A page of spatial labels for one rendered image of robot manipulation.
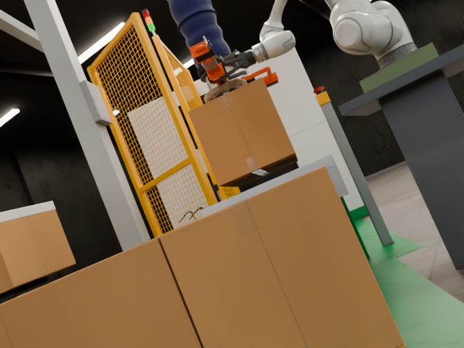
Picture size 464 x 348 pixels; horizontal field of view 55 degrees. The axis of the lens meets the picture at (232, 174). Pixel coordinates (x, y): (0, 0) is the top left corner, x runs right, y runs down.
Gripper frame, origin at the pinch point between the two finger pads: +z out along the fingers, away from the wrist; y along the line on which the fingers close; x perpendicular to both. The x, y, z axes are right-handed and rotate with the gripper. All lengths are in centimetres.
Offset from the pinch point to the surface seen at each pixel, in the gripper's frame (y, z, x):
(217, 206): 61, 26, 4
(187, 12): -42.5, 2.6, 16.1
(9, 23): -189, 179, 182
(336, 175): 70, -34, 4
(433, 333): 120, -33, -85
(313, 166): 61, -26, 4
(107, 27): -276, 155, 440
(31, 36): -189, 179, 219
